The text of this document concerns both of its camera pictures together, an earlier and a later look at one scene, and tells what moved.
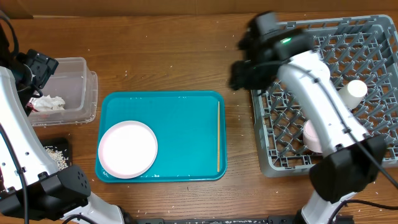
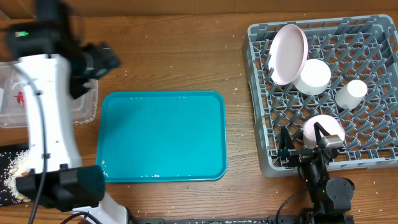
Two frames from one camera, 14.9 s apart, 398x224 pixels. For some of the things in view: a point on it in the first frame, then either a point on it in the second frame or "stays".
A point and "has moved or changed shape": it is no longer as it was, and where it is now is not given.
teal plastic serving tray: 185,124 stays
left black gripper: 43,66 → 103,66
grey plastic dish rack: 363,48 stays
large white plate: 127,149 has moved or changed shape
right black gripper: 245,82 → 286,150
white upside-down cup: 352,93 stays
